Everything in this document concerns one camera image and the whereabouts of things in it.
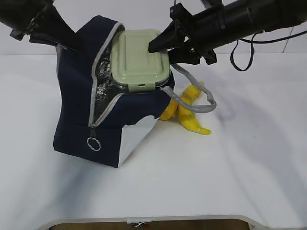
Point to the yellow banana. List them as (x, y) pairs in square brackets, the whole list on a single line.
[(186, 117)]

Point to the navy blue lunch bag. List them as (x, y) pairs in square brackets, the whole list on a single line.
[(101, 121)]

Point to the green lid glass container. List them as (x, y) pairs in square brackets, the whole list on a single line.
[(133, 67)]

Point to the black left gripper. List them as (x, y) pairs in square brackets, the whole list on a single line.
[(53, 30)]

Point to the yellow pear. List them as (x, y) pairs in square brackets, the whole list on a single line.
[(170, 111)]

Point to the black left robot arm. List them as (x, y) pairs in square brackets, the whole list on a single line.
[(40, 20)]

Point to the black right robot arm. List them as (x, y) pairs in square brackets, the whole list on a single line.
[(243, 18)]

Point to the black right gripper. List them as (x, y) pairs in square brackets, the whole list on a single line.
[(188, 36)]

